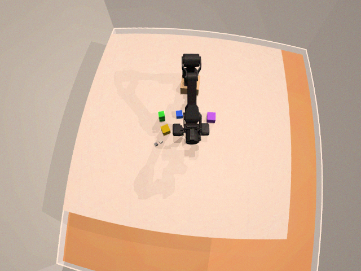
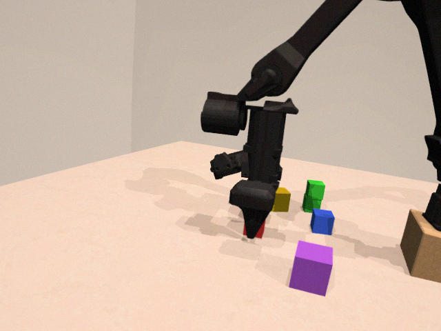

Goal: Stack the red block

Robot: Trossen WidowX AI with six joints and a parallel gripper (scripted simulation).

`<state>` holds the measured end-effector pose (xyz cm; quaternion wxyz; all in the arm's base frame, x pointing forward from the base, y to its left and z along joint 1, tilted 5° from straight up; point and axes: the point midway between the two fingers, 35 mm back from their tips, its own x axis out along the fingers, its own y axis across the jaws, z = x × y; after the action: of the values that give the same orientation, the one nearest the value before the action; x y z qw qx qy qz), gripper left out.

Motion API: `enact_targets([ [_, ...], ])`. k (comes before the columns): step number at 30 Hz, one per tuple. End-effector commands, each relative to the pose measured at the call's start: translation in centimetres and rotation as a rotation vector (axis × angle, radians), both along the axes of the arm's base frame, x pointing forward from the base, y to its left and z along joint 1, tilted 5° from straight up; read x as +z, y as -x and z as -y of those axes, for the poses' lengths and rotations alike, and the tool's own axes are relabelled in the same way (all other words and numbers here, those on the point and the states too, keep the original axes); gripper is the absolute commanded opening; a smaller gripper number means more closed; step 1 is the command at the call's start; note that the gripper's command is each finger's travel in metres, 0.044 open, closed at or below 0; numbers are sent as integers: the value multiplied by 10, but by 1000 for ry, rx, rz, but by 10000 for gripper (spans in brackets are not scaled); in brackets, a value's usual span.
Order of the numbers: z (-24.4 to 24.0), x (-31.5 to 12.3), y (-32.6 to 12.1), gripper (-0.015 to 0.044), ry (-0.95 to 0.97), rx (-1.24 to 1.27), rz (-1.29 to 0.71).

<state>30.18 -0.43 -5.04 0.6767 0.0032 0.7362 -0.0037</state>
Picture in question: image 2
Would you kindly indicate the red block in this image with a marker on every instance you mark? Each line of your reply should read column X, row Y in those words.
column 259, row 233

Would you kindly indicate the green block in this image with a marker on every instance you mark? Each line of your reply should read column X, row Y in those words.
column 309, row 204
column 315, row 189

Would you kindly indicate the purple cube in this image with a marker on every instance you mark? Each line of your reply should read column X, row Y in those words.
column 311, row 268

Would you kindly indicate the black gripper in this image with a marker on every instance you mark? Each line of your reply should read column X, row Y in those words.
column 255, row 196

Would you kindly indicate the blue block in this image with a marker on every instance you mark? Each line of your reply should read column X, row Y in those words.
column 322, row 222

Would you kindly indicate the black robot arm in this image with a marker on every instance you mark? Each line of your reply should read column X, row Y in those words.
column 273, row 74

